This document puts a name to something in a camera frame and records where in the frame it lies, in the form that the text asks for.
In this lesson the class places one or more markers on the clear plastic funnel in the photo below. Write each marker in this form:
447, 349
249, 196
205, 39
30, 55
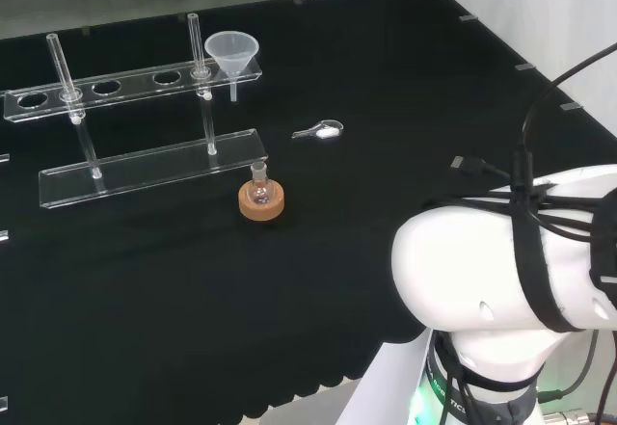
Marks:
231, 51

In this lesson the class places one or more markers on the clear acrylic funnel stand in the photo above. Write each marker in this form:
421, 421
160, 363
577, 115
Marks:
144, 169

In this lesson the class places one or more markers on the small round-bottom glass flask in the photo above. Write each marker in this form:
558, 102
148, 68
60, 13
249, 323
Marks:
260, 189

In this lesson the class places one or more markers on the black bench cloth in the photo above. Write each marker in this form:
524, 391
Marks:
193, 300

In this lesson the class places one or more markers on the pale board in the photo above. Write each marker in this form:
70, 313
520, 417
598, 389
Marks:
385, 386

